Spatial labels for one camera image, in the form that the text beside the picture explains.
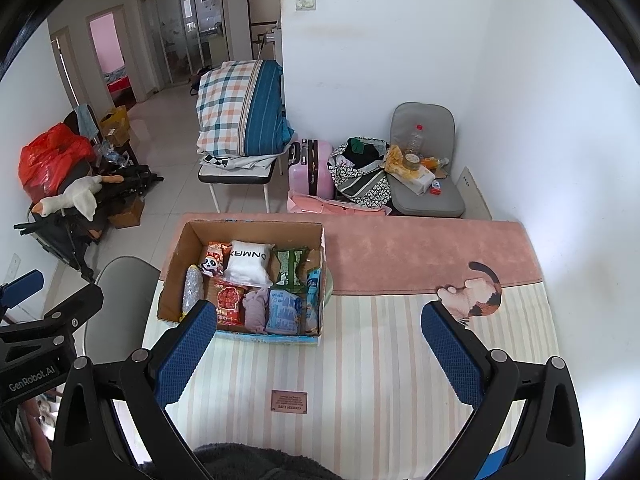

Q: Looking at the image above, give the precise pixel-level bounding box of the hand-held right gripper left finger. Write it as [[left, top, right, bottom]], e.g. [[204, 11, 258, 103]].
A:
[[51, 299, 218, 480]]

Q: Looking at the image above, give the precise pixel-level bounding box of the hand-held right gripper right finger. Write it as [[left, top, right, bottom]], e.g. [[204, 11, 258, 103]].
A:
[[421, 301, 586, 480]]

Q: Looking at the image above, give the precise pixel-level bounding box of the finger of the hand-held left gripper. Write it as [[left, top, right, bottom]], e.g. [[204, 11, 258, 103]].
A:
[[0, 284, 105, 356], [0, 269, 45, 311]]

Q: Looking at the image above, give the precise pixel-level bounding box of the glittery grey pencil pouch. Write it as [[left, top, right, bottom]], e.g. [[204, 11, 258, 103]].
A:
[[181, 264, 205, 324]]

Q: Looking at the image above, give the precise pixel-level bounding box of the red snack packet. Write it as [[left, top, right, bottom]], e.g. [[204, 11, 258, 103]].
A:
[[214, 280, 249, 330]]

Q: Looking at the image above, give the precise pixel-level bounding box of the panda print snack packet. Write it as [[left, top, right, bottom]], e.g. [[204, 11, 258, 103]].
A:
[[199, 242, 232, 279]]

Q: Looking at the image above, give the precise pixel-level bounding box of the blue tissue pack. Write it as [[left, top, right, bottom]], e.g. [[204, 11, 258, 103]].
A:
[[265, 287, 306, 335]]

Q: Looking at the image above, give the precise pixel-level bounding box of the white pillow pack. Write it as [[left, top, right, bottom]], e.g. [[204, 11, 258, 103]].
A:
[[223, 241, 275, 289]]

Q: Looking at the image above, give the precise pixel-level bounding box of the green snack packet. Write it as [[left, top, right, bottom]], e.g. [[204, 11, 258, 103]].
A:
[[272, 246, 311, 294]]

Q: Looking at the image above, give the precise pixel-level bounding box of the blue long snack packet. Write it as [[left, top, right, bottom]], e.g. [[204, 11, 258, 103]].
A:
[[302, 267, 322, 336]]

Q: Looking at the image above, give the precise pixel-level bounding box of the grey round chair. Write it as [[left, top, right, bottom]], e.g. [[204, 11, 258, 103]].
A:
[[82, 256, 162, 366]]

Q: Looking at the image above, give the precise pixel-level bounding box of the cat-shaped figure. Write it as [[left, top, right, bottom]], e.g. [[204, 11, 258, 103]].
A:
[[437, 260, 503, 321]]

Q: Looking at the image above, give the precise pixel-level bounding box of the striped table mat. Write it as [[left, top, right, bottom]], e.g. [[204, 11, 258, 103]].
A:
[[142, 280, 561, 467]]

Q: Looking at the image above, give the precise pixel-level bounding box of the white goose plush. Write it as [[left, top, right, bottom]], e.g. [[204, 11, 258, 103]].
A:
[[39, 176, 104, 221]]

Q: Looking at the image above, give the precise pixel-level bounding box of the small brown cardboard box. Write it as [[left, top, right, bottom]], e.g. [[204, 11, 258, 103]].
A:
[[107, 195, 146, 230]]

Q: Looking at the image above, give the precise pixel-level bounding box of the pink table mat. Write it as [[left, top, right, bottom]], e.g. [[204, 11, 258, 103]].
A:
[[177, 212, 545, 296]]

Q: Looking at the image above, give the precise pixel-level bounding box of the person's dark fleece clothing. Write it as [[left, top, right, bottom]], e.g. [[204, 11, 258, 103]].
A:
[[137, 442, 346, 480]]

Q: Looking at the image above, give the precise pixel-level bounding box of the red plastic bag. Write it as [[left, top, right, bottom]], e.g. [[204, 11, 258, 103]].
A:
[[19, 122, 97, 204]]

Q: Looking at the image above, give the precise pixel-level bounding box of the black folded stroller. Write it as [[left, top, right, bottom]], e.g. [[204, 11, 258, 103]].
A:
[[14, 165, 165, 281]]

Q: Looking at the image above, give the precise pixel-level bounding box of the white leaning board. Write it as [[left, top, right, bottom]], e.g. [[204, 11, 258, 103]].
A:
[[460, 166, 494, 221]]

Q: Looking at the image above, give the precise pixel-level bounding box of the light blue towel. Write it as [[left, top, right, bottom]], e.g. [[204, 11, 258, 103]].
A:
[[75, 105, 99, 139]]

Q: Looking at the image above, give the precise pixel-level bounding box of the white tissue box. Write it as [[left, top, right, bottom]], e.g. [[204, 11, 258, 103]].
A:
[[392, 165, 437, 195]]

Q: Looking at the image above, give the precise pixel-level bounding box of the white metal bench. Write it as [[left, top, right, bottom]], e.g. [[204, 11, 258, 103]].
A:
[[198, 152, 279, 214]]

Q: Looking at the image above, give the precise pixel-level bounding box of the patterned tote bag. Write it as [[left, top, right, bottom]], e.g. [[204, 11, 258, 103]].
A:
[[327, 136, 394, 209]]

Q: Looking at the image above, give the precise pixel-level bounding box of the pink bag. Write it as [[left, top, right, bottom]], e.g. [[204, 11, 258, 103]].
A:
[[287, 191, 392, 219]]

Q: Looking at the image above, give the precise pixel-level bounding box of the yellow plastic bag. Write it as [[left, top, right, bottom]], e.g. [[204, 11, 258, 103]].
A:
[[384, 145, 409, 176]]

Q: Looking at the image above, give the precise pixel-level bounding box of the clear plastic bottle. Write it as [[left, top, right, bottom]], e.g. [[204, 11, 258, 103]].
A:
[[406, 123, 425, 157]]

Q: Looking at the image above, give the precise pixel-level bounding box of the pink suitcase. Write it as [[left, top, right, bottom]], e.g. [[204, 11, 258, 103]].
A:
[[287, 139, 335, 200]]

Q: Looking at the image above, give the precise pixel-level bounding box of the grey cushioned chair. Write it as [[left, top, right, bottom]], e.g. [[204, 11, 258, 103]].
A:
[[389, 102, 466, 219]]

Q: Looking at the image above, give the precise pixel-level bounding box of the plaid folded quilt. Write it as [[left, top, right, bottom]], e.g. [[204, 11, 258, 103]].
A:
[[196, 59, 296, 159]]

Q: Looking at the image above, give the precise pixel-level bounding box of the glass sliding door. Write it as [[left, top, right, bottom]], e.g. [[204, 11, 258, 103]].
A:
[[137, 0, 236, 94]]

